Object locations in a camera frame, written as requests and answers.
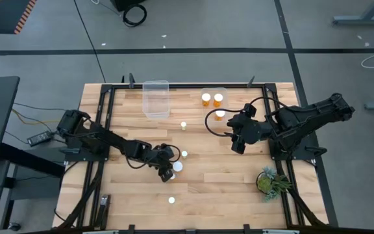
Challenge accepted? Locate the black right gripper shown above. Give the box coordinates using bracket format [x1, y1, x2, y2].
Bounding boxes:
[227, 103, 268, 155]

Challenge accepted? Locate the clear plastic bin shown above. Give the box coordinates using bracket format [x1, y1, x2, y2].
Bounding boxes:
[142, 79, 171, 119]
[199, 86, 229, 127]

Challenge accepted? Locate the succulent plant in black pot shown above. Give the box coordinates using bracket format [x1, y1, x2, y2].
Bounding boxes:
[256, 166, 293, 203]

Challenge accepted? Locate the black power adapter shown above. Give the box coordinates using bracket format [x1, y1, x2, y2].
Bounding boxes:
[26, 130, 53, 147]

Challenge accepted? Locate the grey desk foot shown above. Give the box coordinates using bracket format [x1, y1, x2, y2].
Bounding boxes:
[332, 0, 374, 26]

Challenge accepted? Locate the black equipment box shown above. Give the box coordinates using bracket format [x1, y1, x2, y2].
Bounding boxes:
[110, 0, 147, 12]

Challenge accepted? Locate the black mat orange striped edge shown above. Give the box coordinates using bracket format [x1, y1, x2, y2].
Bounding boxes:
[0, 0, 38, 46]

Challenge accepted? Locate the black left wrist camera cable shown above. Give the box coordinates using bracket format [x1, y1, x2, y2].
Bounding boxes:
[159, 144, 182, 163]

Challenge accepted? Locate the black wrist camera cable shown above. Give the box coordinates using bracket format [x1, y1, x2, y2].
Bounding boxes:
[159, 144, 182, 163]
[204, 96, 287, 137]

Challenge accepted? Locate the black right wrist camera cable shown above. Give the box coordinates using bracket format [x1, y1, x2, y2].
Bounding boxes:
[204, 96, 287, 137]

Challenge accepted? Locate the black aluminium table frame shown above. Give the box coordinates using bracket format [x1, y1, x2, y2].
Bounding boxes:
[55, 83, 330, 234]

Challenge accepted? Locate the black floor cable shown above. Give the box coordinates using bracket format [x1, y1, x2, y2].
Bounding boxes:
[13, 102, 68, 114]

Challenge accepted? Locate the yellow floor cable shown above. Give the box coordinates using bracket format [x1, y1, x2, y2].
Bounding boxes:
[11, 109, 61, 126]

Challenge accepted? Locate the coiled black cable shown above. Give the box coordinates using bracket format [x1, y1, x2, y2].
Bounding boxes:
[122, 3, 148, 28]

